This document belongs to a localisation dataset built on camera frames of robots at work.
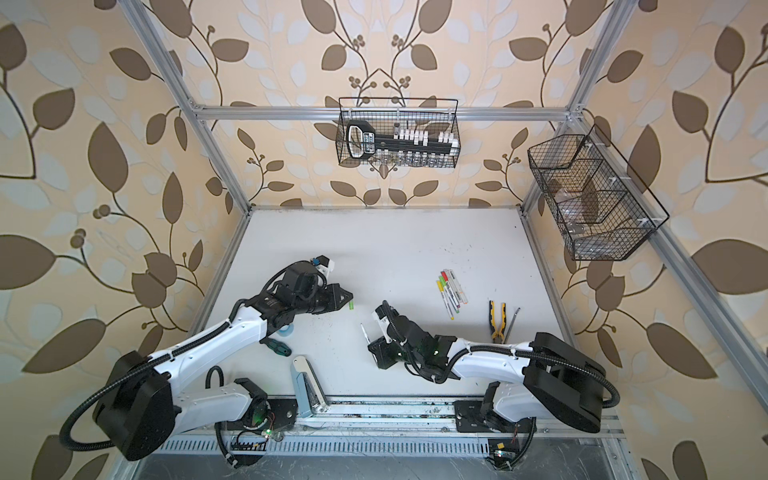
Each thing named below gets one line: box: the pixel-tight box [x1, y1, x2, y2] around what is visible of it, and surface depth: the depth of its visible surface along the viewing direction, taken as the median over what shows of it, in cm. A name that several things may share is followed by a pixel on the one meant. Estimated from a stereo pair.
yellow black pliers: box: [489, 300, 507, 344], surface depth 91 cm
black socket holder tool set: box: [347, 120, 459, 161], surface depth 85 cm
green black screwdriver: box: [260, 337, 292, 357], surface depth 85 cm
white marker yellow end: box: [436, 280, 455, 321], surface depth 98 cm
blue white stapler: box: [291, 356, 330, 417], surface depth 78 cm
